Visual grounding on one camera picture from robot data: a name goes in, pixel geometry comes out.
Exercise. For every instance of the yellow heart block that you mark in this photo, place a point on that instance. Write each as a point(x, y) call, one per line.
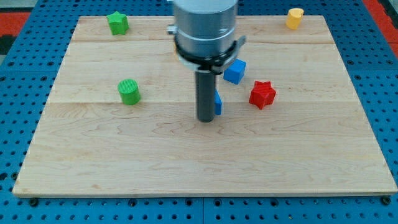
point(294, 18)

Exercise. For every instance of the blue cube block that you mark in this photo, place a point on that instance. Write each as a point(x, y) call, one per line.
point(235, 72)

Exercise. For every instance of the green star block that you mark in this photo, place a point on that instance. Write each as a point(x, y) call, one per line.
point(118, 23)

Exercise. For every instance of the wooden board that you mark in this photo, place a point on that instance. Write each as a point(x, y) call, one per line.
point(314, 140)

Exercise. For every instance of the red star block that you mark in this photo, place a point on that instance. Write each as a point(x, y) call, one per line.
point(262, 94)

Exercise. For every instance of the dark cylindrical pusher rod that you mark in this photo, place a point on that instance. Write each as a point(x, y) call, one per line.
point(205, 95)

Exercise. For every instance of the green cylinder block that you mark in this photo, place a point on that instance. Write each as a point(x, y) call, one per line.
point(129, 92)

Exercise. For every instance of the blue triangle block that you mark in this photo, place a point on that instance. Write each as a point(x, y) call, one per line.
point(218, 103)

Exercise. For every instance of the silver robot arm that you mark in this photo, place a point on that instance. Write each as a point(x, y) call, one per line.
point(204, 34)

